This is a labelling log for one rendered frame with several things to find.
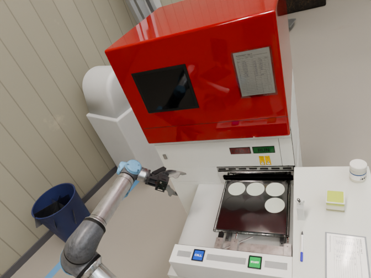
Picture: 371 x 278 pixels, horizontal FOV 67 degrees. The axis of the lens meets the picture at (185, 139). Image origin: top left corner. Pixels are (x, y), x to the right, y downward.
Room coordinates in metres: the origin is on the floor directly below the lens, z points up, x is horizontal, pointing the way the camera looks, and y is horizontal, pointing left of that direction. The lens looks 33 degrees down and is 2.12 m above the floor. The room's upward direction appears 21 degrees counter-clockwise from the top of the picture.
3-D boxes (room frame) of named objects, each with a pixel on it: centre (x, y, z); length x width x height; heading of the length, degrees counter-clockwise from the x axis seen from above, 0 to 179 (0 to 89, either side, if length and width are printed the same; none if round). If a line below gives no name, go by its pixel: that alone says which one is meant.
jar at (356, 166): (0.88, -0.71, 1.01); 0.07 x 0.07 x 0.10
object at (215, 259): (0.73, 0.02, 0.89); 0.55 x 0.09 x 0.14; 60
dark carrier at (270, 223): (1.01, -0.21, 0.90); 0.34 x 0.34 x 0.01; 60
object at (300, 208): (0.80, -0.37, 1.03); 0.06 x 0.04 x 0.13; 150
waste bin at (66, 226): (2.21, 1.43, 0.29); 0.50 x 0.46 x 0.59; 133
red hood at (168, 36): (1.58, -0.32, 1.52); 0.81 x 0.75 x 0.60; 60
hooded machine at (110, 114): (2.96, 0.51, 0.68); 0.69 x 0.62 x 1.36; 133
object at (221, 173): (1.20, -0.31, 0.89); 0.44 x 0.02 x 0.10; 60
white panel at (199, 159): (1.30, -0.16, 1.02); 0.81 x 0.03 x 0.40; 60
